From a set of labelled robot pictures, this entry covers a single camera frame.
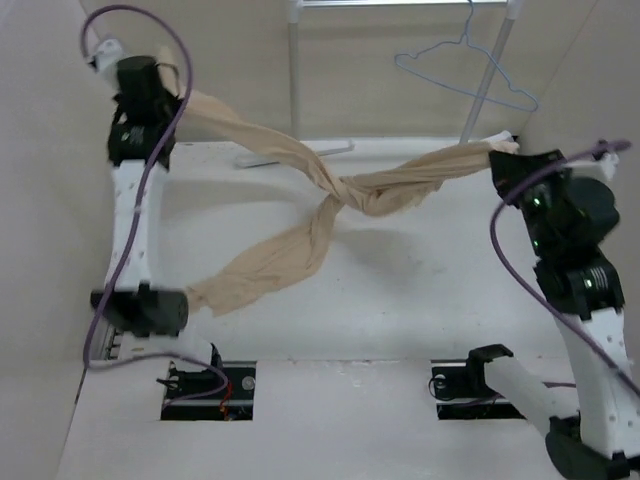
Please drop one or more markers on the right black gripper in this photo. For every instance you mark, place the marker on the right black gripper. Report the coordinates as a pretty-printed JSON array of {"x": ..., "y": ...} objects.
[{"x": 509, "y": 167}]

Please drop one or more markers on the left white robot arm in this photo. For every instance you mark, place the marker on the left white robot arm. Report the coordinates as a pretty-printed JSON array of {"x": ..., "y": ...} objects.
[{"x": 135, "y": 300}]

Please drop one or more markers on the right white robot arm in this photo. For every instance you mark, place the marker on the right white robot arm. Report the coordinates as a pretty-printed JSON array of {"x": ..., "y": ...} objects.
[{"x": 598, "y": 437}]

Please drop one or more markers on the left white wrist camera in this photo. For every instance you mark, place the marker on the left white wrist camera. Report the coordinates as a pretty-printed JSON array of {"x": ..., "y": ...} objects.
[{"x": 103, "y": 61}]

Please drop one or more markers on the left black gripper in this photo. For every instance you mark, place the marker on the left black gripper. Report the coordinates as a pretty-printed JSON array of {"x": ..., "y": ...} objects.
[{"x": 175, "y": 102}]

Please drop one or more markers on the blue wire hanger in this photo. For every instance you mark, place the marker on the blue wire hanger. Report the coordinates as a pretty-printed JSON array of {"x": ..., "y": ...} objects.
[{"x": 461, "y": 65}]

